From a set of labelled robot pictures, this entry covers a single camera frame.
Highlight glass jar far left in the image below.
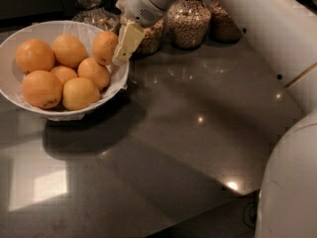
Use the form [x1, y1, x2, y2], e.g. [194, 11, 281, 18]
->
[72, 0, 120, 33]

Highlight white bowl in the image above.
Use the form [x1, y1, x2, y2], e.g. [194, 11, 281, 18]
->
[0, 21, 130, 121]

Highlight glass jar of beans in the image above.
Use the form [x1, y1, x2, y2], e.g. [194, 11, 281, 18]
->
[166, 0, 211, 50]

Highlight small orange centre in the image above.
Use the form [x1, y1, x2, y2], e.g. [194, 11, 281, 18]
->
[51, 65, 77, 84]

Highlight yellow orange bottom middle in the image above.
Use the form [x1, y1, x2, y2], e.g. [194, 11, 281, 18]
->
[62, 77, 100, 111]

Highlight glass jar of cereal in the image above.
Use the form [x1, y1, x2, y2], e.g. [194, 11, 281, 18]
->
[120, 16, 164, 56]

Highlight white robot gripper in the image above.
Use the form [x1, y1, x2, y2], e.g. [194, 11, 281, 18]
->
[112, 0, 168, 65]

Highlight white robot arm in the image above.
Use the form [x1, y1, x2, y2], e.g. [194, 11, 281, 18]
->
[219, 0, 317, 238]

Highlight glass jar of brown grains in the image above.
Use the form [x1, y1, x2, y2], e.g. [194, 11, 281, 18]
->
[209, 0, 242, 43]

